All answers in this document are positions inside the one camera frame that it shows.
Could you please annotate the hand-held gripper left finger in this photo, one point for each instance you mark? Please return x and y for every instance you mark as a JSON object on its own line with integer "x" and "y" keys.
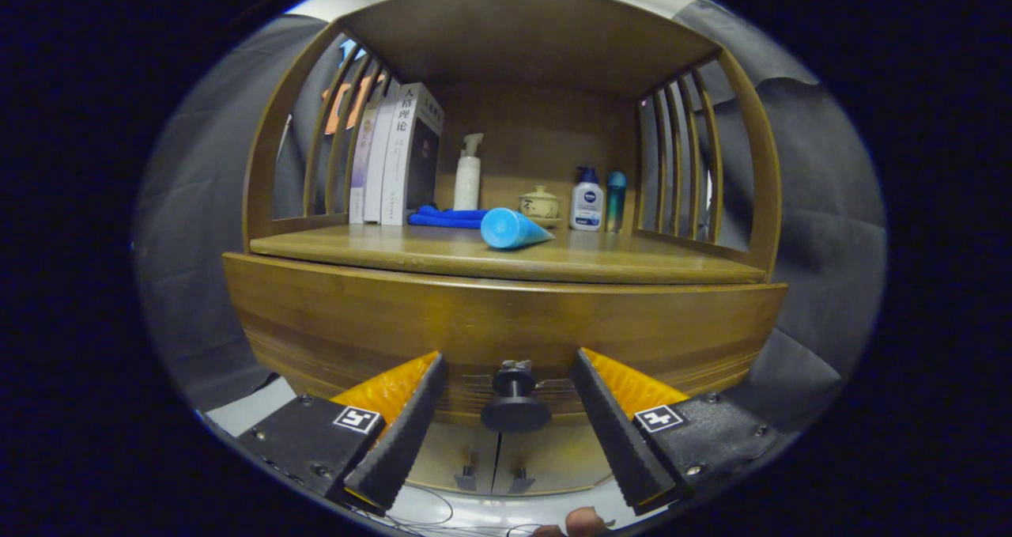
{"x": 403, "y": 442}

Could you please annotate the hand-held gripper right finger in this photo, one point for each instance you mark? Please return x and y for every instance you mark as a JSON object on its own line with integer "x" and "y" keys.
{"x": 617, "y": 442}

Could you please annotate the black drawer knob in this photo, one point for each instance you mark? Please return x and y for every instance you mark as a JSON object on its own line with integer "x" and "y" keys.
{"x": 515, "y": 414}

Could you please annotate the blue squeeze tube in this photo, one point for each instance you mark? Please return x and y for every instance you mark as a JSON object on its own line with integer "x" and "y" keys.
{"x": 510, "y": 228}

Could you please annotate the wooden cabinet door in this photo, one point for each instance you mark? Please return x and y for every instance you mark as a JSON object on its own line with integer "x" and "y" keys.
{"x": 553, "y": 462}
{"x": 451, "y": 458}

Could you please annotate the wooden countertop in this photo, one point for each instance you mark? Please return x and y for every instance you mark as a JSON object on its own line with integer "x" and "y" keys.
{"x": 632, "y": 256}

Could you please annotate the wooden cabinet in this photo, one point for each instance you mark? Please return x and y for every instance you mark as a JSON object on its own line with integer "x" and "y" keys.
{"x": 538, "y": 47}

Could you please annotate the blue folded cloth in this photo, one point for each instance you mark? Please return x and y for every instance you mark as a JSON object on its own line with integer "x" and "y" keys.
{"x": 443, "y": 217}

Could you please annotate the white lotion bottle blue cap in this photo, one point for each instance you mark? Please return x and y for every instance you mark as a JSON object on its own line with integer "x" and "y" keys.
{"x": 587, "y": 205}

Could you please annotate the slim teal bottle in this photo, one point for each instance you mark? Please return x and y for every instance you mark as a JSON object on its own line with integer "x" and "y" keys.
{"x": 616, "y": 201}

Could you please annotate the ceramic lidded teacup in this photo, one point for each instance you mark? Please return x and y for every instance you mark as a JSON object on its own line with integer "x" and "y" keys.
{"x": 541, "y": 203}

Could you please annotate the white pump bottle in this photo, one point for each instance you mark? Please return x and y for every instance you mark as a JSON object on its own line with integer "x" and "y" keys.
{"x": 467, "y": 185}

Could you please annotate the thin pale purple book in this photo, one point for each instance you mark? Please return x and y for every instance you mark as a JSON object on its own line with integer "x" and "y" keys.
{"x": 362, "y": 173}

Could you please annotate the thin white book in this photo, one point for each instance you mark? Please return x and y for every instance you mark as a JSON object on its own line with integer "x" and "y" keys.
{"x": 378, "y": 165}

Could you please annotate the thick white dark-cover book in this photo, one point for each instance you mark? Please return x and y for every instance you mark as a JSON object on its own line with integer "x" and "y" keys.
{"x": 407, "y": 157}

